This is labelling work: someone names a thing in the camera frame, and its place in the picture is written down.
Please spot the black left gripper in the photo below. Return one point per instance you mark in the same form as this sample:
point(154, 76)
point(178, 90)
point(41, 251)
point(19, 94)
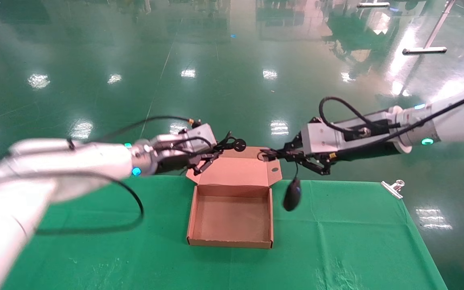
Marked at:
point(171, 163)

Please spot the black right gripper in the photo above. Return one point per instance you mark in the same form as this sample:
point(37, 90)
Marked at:
point(361, 153)

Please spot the brown cardboard box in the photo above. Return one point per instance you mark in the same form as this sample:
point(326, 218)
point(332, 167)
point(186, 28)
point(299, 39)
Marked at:
point(232, 217)

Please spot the green tablecloth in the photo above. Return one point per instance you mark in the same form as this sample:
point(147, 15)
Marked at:
point(336, 241)

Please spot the silver binder clip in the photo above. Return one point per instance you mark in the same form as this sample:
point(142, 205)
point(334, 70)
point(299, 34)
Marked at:
point(391, 189)

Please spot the white metal stand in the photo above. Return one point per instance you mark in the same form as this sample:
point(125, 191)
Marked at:
point(423, 50)
point(373, 5)

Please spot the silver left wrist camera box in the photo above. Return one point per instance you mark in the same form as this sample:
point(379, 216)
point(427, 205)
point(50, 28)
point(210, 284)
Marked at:
point(201, 135)

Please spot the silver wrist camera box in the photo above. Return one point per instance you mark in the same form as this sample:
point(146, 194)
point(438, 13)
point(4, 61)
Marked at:
point(320, 139)
point(201, 135)

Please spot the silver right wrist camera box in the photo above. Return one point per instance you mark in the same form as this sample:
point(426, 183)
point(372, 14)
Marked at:
point(320, 139)

